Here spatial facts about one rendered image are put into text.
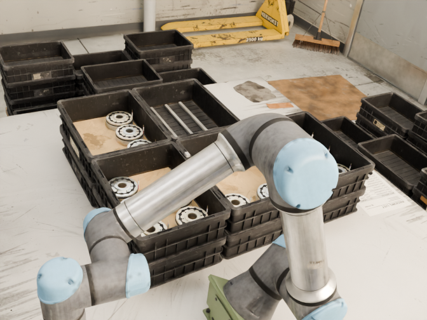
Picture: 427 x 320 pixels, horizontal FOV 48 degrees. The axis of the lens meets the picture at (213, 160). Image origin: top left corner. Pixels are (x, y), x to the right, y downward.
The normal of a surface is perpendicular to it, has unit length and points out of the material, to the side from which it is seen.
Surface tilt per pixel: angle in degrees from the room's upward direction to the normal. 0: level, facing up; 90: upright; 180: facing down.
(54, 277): 0
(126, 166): 90
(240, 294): 32
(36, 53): 90
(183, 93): 90
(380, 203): 0
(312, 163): 77
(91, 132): 0
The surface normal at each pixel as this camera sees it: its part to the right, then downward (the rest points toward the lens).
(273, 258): -0.66, -0.45
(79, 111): 0.50, 0.55
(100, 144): 0.11, -0.80
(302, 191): 0.34, 0.39
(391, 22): -0.88, 0.21
